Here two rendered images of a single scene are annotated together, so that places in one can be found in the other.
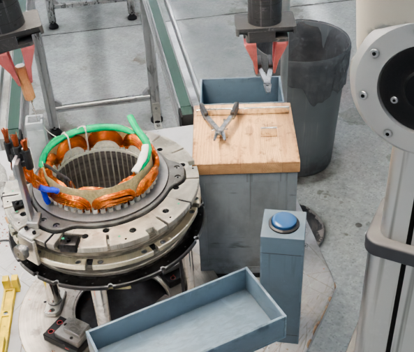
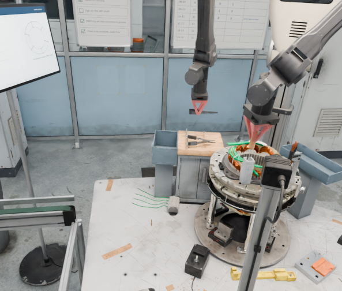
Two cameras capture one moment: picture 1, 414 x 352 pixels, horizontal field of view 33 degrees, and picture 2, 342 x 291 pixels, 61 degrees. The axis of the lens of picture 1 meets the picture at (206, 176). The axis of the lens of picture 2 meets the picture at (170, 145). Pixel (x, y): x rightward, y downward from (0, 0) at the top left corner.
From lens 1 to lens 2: 164 cm
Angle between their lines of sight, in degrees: 75
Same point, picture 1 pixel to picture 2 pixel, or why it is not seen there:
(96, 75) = not seen: outside the picture
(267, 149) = (213, 137)
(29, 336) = (269, 259)
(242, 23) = (202, 94)
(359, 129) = not seen: outside the picture
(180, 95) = (48, 209)
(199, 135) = (203, 149)
